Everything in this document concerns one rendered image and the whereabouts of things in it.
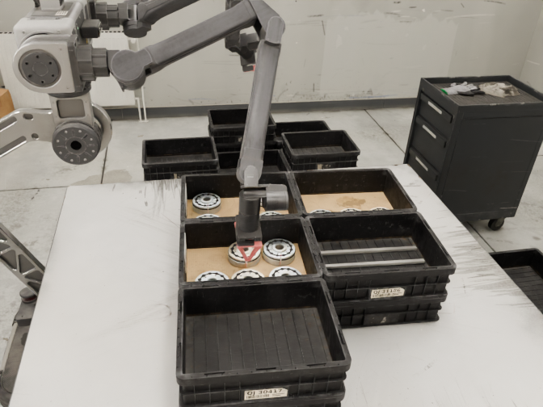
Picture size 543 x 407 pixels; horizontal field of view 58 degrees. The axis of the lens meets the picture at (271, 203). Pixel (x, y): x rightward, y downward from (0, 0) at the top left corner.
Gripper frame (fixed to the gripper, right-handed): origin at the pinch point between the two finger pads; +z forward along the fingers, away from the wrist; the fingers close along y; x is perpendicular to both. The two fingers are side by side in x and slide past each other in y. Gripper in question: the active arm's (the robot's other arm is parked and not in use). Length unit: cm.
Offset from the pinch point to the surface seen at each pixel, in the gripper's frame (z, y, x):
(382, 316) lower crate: 20.3, -8.4, -41.6
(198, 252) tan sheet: 15.0, 17.2, 13.6
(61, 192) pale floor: 109, 190, 107
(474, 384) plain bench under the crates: 24, -31, -62
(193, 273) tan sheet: 14.6, 7.0, 15.1
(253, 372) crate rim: 2.1, -38.3, 1.8
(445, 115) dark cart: 19, 130, -122
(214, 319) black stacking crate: 13.7, -12.3, 9.4
